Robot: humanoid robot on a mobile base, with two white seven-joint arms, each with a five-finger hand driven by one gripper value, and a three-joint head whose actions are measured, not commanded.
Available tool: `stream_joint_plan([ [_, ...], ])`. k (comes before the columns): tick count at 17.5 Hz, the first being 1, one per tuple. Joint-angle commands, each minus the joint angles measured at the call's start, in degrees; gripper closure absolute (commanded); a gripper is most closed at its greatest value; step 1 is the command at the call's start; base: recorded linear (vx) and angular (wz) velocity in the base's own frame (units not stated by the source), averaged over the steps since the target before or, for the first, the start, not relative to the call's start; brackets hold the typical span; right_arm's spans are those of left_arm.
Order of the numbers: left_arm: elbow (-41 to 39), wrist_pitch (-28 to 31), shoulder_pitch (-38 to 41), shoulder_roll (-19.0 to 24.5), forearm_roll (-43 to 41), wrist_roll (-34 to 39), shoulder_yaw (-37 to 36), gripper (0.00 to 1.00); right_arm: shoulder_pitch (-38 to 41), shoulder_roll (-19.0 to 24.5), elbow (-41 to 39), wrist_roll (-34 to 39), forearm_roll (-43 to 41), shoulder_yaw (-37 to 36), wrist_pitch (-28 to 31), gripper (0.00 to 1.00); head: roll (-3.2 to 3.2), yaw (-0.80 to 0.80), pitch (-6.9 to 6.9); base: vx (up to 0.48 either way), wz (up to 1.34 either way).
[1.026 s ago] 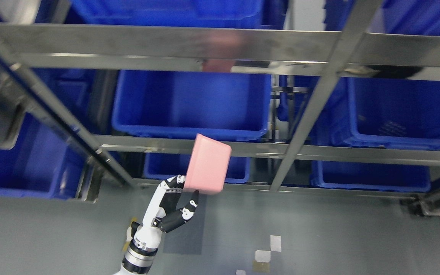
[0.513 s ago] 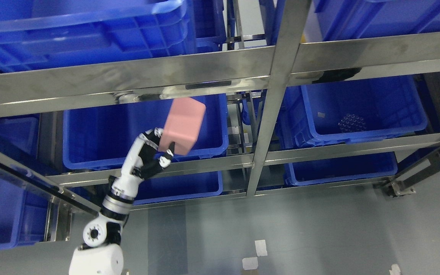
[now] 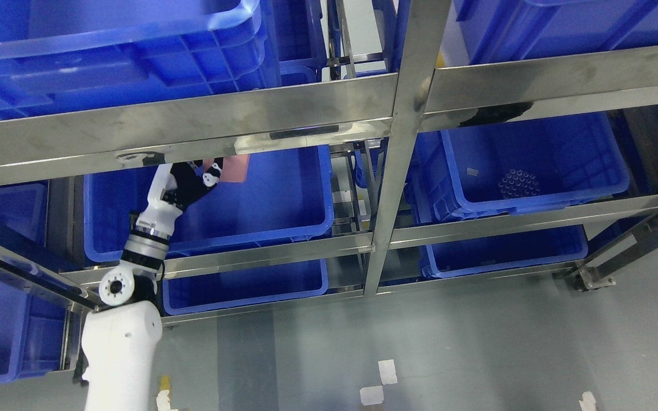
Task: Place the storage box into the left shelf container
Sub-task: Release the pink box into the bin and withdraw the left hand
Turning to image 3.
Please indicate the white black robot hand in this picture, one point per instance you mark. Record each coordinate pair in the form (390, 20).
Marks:
(173, 189)

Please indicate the pink plastic storage box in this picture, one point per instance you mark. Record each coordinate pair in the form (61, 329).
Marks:
(231, 169)

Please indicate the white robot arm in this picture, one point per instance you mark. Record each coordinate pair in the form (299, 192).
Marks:
(120, 341)

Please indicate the blue shelf container middle left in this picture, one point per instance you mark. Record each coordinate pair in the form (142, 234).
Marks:
(286, 198)

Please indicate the blue shelf container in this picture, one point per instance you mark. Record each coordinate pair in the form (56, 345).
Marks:
(286, 198)
(515, 168)

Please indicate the steel shelf rack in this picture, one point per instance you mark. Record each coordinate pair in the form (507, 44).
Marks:
(369, 110)

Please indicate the blue shelf container middle right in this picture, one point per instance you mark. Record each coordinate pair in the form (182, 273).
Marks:
(515, 168)

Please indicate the blue bin bottom left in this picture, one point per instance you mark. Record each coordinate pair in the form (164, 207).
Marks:
(227, 290)

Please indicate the large blue bin top left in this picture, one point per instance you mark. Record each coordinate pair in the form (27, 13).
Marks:
(66, 56)

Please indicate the blue bin left side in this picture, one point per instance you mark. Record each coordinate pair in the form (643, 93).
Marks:
(31, 329)

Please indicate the blue bin top right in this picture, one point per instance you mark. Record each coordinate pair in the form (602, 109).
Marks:
(511, 31)

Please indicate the blue bin bottom right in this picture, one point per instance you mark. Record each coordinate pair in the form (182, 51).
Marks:
(498, 253)

